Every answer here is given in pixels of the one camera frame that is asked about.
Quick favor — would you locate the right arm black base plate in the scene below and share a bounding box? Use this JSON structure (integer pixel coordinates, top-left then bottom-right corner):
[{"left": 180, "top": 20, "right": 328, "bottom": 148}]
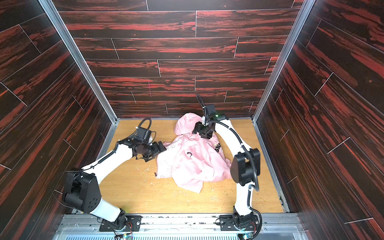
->
[{"left": 215, "top": 215, "right": 259, "bottom": 232}]

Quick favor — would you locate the pink zip-up jacket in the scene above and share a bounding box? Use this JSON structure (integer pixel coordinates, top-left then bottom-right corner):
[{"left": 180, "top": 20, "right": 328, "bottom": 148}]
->
[{"left": 156, "top": 113, "right": 231, "bottom": 193}]

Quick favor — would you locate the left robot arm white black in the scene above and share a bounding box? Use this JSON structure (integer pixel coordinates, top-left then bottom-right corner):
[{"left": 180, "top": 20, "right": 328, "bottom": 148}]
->
[{"left": 62, "top": 140, "right": 166, "bottom": 231}]

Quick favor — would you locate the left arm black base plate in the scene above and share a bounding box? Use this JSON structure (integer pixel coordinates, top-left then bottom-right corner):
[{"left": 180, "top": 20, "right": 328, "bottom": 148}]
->
[{"left": 99, "top": 215, "right": 143, "bottom": 232}]

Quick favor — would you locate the aluminium front rail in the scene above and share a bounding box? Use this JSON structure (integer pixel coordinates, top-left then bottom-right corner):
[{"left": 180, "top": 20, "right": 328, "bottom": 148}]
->
[{"left": 53, "top": 213, "right": 311, "bottom": 240}]

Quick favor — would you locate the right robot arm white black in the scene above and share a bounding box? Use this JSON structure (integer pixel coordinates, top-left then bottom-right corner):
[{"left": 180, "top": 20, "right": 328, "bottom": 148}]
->
[{"left": 193, "top": 113, "right": 263, "bottom": 240}]

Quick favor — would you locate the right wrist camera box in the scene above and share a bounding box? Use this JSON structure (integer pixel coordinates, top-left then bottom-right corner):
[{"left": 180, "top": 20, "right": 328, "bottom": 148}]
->
[{"left": 203, "top": 105, "right": 217, "bottom": 119}]

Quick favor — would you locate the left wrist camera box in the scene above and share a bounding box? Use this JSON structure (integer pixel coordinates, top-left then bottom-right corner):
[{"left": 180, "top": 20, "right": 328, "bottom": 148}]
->
[{"left": 134, "top": 127, "right": 152, "bottom": 144}]

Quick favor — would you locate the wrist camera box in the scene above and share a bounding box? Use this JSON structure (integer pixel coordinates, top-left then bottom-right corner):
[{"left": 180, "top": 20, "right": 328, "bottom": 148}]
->
[
  {"left": 134, "top": 127, "right": 152, "bottom": 144},
  {"left": 203, "top": 105, "right": 217, "bottom": 119}
]

